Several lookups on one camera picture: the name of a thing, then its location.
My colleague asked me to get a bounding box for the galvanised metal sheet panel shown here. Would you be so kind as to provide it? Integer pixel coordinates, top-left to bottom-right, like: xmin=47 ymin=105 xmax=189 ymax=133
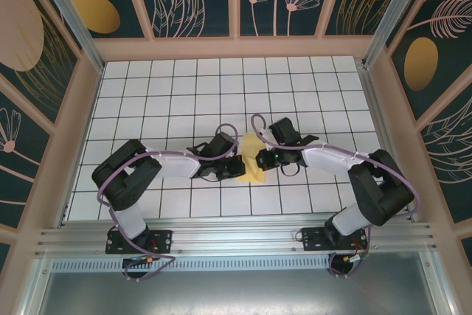
xmin=20 ymin=250 xmax=457 ymax=315

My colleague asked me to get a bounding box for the long aluminium mounting rail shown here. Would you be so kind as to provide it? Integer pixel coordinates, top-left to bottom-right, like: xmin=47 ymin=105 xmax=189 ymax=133
xmin=35 ymin=218 xmax=442 ymax=257

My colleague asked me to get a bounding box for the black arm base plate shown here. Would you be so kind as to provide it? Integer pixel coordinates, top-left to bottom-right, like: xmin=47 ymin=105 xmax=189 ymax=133
xmin=105 ymin=229 xmax=173 ymax=255
xmin=301 ymin=226 xmax=371 ymax=254

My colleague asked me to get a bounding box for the slotted metal cable duct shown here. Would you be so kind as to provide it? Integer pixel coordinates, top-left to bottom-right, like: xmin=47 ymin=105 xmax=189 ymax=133
xmin=51 ymin=258 xmax=333 ymax=272

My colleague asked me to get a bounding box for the purple camera cable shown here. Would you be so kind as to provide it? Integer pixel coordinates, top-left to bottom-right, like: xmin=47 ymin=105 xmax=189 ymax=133
xmin=250 ymin=113 xmax=422 ymax=280
xmin=96 ymin=124 xmax=240 ymax=283

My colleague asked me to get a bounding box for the yellow cloth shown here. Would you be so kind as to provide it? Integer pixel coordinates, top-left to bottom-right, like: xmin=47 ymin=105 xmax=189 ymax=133
xmin=235 ymin=132 xmax=267 ymax=184

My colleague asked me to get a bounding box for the aluminium table edge rail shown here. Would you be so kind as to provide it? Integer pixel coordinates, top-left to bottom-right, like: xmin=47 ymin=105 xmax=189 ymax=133
xmin=358 ymin=63 xmax=420 ymax=224

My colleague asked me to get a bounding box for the aluminium frame post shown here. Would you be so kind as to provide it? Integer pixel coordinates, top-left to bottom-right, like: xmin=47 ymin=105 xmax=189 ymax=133
xmin=28 ymin=0 xmax=108 ymax=75
xmin=362 ymin=0 xmax=431 ymax=69

